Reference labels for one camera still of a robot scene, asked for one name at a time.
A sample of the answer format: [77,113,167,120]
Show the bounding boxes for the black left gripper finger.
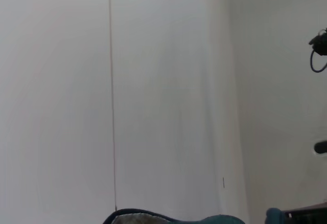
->
[283,202,327,224]

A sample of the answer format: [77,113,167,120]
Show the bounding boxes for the dark teal insulated bag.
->
[102,207,284,224]

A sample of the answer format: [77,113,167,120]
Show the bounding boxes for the dark cylindrical object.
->
[314,141,327,155]

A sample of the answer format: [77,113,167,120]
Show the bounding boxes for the black device with looped cable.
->
[308,28,327,73]

